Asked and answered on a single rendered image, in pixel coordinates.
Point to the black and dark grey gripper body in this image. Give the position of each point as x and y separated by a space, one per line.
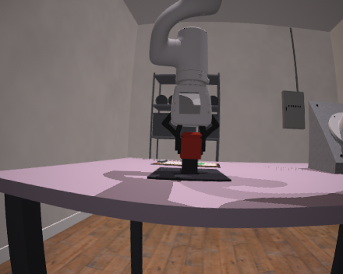
192 120

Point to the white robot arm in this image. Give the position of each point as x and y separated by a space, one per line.
189 53

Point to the red self-inking stamp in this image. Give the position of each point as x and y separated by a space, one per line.
191 152

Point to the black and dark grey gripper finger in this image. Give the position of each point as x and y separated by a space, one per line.
205 133
176 133

